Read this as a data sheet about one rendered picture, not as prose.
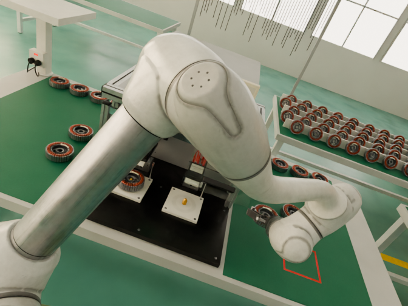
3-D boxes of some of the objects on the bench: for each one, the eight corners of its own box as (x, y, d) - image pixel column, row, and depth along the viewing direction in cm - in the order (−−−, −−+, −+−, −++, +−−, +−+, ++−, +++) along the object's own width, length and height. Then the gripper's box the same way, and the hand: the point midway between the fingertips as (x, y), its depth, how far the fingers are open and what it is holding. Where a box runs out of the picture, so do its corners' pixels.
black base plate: (218, 268, 104) (220, 264, 103) (53, 206, 104) (53, 202, 103) (231, 189, 144) (232, 186, 143) (112, 144, 144) (112, 141, 142)
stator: (282, 223, 135) (286, 217, 133) (277, 206, 144) (280, 200, 142) (303, 227, 137) (308, 222, 135) (297, 210, 146) (300, 205, 144)
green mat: (380, 333, 103) (381, 333, 103) (222, 274, 103) (222, 274, 102) (331, 181, 182) (331, 180, 182) (241, 147, 182) (241, 147, 182)
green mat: (44, 208, 102) (44, 208, 102) (-117, 149, 102) (-117, 148, 102) (141, 110, 182) (141, 109, 182) (51, 76, 181) (51, 76, 181)
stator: (62, 166, 121) (62, 159, 119) (39, 156, 122) (39, 149, 120) (79, 153, 130) (79, 147, 129) (57, 144, 131) (57, 137, 129)
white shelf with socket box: (56, 105, 157) (58, 19, 132) (-7, 82, 156) (-17, -10, 132) (89, 86, 186) (96, 12, 162) (36, 66, 186) (34, -11, 161)
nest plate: (139, 203, 115) (140, 200, 114) (104, 190, 115) (105, 187, 114) (152, 181, 128) (152, 179, 127) (121, 169, 128) (121, 167, 127)
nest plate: (196, 224, 115) (197, 221, 115) (161, 210, 115) (161, 209, 115) (203, 200, 128) (203, 198, 127) (171, 188, 128) (172, 186, 127)
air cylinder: (147, 172, 132) (150, 163, 129) (132, 167, 131) (134, 157, 129) (151, 166, 136) (153, 157, 133) (136, 161, 136) (138, 152, 133)
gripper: (314, 230, 97) (294, 215, 119) (249, 206, 97) (241, 196, 119) (306, 251, 97) (288, 232, 119) (241, 227, 97) (235, 213, 119)
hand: (265, 215), depth 117 cm, fingers closed on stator, 11 cm apart
